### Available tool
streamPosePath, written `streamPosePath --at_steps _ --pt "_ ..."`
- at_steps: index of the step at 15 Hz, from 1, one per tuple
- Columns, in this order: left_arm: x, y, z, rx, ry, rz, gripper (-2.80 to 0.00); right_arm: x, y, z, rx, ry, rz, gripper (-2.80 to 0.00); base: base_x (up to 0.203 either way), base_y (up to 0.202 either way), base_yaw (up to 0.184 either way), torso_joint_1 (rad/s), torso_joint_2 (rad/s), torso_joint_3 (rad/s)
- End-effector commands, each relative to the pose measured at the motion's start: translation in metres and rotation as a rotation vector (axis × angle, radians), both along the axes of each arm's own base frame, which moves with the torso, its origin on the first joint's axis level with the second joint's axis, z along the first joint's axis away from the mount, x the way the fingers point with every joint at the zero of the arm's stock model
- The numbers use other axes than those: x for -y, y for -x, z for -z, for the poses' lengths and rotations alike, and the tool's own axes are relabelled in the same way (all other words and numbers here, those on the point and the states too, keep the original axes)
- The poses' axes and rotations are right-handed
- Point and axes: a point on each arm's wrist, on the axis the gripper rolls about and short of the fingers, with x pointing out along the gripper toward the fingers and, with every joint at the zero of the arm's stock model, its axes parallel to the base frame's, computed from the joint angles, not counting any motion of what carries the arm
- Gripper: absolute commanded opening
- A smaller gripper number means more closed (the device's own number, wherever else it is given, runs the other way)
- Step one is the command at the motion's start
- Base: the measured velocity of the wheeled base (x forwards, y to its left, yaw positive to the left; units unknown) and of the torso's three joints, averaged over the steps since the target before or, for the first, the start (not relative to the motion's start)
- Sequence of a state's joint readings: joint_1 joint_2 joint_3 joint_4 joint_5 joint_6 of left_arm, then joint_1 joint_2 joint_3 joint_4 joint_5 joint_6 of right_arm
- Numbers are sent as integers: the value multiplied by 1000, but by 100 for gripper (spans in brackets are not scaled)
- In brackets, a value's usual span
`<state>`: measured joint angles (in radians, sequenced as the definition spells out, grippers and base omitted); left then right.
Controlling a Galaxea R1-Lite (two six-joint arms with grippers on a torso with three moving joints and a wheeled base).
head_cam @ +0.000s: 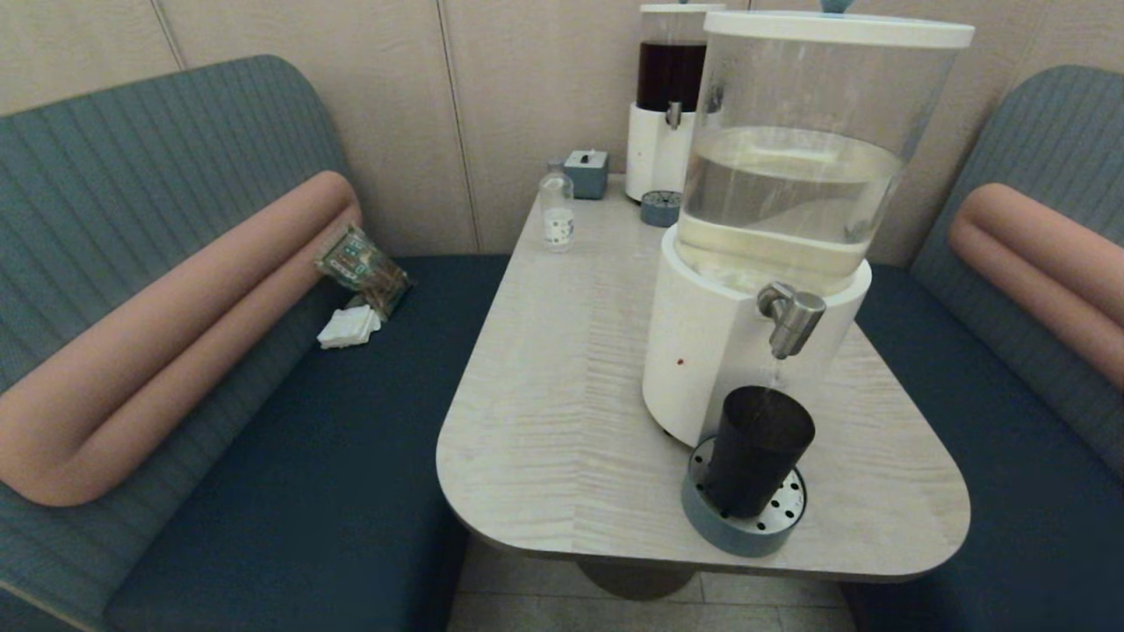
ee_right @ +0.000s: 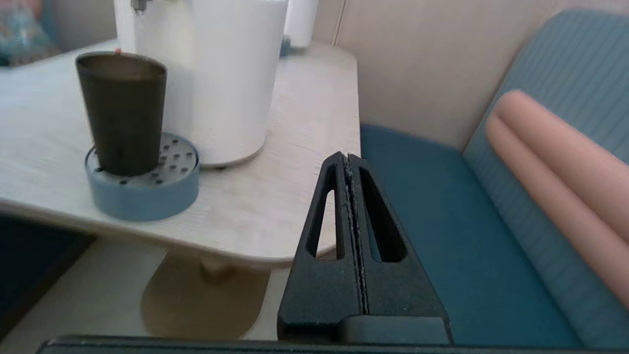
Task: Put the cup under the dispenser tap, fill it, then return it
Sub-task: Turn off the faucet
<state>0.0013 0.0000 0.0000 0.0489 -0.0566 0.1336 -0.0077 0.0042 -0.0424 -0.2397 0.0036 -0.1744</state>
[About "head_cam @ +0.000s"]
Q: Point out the metal water dispenser tap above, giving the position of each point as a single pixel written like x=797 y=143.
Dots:
x=793 y=318

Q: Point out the dark brown plastic cup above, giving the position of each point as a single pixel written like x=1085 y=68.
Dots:
x=755 y=456

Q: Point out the clear plastic bottle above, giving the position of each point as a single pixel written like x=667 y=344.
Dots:
x=557 y=213

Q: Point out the blue-grey tissue box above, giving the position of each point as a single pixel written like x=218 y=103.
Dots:
x=586 y=175

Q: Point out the small blue drip tray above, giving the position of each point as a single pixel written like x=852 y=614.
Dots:
x=660 y=211

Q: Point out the clear water dispenser white base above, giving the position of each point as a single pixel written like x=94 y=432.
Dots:
x=720 y=351

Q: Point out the small dispenser with dark drink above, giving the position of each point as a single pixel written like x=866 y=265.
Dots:
x=654 y=151

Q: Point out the clear snack packet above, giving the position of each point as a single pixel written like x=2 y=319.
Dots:
x=362 y=270

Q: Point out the white paper napkins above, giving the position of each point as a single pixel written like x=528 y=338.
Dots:
x=348 y=328

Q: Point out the small metal dispenser tap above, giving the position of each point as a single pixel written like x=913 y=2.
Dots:
x=673 y=115

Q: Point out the large blue perforated drip tray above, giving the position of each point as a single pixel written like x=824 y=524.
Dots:
x=729 y=537

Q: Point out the pink bolster cushion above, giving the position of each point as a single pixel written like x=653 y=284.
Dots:
x=1045 y=256
x=176 y=325

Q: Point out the white water dispenser lid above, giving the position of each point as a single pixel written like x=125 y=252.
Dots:
x=834 y=28

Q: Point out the teal bench sofa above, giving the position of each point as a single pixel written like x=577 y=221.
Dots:
x=132 y=175
x=1010 y=527

